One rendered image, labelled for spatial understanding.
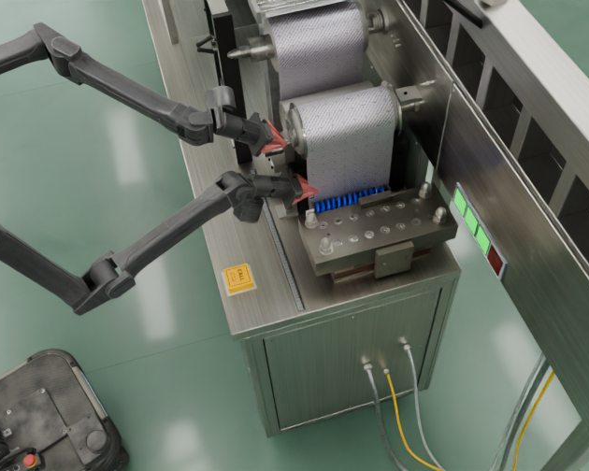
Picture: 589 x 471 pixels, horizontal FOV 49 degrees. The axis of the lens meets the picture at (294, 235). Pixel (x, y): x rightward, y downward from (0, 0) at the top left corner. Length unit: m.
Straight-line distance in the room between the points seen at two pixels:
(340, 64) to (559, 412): 1.59
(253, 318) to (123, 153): 1.95
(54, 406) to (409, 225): 1.43
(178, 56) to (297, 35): 0.89
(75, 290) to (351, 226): 0.72
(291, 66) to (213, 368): 1.39
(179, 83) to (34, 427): 1.31
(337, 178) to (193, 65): 0.93
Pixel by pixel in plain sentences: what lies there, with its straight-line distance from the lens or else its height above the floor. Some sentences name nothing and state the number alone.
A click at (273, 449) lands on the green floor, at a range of 2.55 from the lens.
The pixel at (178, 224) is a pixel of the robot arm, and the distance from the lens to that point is 1.58.
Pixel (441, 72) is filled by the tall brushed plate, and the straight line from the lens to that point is 1.58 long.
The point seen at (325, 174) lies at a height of 1.13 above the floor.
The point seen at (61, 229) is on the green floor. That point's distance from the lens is 3.30.
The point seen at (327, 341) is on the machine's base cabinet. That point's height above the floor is 0.70.
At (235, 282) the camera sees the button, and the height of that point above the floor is 0.92.
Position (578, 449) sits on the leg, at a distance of 1.90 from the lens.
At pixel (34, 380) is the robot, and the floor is 0.24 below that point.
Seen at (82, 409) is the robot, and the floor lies 0.24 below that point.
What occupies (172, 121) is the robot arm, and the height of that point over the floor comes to 1.37.
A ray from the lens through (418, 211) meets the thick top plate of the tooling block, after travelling 1.79.
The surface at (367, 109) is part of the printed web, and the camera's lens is 1.65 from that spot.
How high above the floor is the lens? 2.41
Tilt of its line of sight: 53 degrees down
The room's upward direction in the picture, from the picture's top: 5 degrees counter-clockwise
